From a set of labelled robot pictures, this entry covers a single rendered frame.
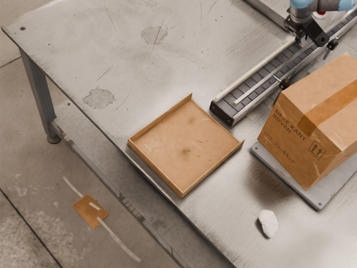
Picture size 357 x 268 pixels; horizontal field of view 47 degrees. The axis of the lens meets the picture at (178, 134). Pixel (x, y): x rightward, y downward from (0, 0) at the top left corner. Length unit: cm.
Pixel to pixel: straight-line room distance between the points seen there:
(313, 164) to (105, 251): 118
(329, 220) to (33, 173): 152
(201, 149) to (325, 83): 45
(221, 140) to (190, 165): 15
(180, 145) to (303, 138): 41
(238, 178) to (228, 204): 10
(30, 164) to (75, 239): 49
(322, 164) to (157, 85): 65
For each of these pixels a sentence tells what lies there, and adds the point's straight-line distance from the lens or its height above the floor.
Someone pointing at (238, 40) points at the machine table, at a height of 83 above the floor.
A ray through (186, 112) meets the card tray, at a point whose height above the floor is 83.
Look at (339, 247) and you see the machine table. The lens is 142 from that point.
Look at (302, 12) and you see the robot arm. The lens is 143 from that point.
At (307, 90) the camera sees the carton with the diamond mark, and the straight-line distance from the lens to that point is 128.
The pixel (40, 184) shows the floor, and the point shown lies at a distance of 229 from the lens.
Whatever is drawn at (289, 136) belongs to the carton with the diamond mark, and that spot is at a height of 100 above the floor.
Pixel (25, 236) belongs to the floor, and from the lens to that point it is 220.
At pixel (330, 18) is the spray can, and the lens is 177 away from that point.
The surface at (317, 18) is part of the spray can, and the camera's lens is 165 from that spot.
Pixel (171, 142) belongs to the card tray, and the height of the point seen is 83.
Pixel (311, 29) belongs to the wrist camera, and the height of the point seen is 107.
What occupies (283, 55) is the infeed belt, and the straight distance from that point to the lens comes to 170.
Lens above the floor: 204
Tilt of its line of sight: 58 degrees down
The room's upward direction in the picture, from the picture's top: 11 degrees clockwise
